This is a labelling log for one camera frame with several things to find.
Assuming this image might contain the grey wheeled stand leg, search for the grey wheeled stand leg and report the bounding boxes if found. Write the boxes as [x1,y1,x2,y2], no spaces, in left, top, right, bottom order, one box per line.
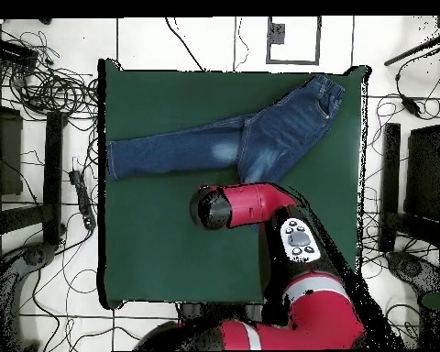
[384,250,440,294]
[0,241,58,351]

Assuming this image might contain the black stand bar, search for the black stand bar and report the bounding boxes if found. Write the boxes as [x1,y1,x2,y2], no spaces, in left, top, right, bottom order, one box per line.
[41,110,68,246]
[381,122,402,217]

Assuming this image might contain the black power strip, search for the black power strip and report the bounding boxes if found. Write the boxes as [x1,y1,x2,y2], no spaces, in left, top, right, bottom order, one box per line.
[68,169,97,231]

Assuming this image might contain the grey square frame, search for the grey square frame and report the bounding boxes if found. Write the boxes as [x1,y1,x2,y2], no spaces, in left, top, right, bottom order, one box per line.
[265,16,322,66]

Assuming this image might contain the black flat box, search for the black flat box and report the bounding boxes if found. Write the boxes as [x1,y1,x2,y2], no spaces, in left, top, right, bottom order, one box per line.
[0,37,40,62]

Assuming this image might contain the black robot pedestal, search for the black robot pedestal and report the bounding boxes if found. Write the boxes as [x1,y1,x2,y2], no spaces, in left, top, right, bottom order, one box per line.
[176,302,265,324]

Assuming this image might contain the dark green table cloth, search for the dark green table cloth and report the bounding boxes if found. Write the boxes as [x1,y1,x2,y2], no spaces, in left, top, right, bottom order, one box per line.
[96,58,371,311]

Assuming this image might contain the dark square case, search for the dark square case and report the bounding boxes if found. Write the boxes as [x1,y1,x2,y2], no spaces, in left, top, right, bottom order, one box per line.
[0,104,24,196]
[403,123,440,221]

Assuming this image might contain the black tripod leg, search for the black tripod leg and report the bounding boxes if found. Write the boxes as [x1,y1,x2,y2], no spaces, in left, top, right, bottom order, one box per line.
[383,34,440,67]

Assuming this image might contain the black power adapter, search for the black power adapter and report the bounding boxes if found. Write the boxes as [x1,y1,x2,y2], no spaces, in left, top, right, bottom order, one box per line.
[400,95,422,117]

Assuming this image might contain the blue denim jeans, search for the blue denim jeans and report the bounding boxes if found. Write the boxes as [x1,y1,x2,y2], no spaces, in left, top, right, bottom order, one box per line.
[105,73,346,233]

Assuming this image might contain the black cable tangle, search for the black cable tangle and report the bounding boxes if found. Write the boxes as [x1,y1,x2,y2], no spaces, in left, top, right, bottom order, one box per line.
[0,21,100,122]

